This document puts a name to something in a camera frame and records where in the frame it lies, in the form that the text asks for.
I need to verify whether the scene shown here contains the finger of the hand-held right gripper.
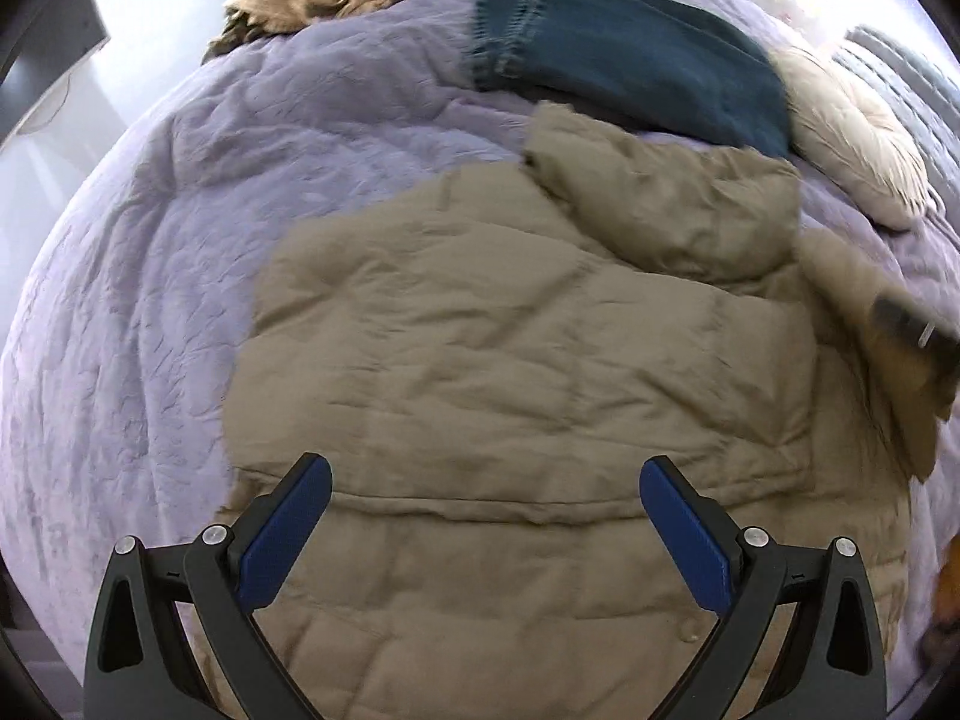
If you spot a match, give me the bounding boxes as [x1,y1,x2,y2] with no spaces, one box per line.
[872,296,940,350]

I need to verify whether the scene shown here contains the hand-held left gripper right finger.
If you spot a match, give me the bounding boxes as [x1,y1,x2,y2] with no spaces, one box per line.
[639,454,890,720]

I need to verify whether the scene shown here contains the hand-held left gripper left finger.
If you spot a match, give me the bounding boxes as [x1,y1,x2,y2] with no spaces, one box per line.
[82,452,333,720]

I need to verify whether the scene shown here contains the beige puffer jacket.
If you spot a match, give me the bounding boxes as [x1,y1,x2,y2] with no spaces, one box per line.
[206,101,957,720]

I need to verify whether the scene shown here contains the cream fluffy pillow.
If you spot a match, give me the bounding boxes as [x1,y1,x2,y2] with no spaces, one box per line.
[772,45,935,232]

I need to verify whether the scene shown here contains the white quilted mattress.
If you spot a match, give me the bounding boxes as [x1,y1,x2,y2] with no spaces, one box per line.
[832,24,960,211]

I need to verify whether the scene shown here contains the orange brown object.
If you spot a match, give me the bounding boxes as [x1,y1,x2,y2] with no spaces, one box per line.
[919,540,960,670]

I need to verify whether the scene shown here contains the lavender embossed blanket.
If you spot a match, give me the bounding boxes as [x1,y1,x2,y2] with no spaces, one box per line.
[0,0,960,691]

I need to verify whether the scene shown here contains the dark teal jeans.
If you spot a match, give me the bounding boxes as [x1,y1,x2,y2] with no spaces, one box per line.
[469,0,794,158]

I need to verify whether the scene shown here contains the dark furniture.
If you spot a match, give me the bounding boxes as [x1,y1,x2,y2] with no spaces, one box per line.
[0,0,107,95]

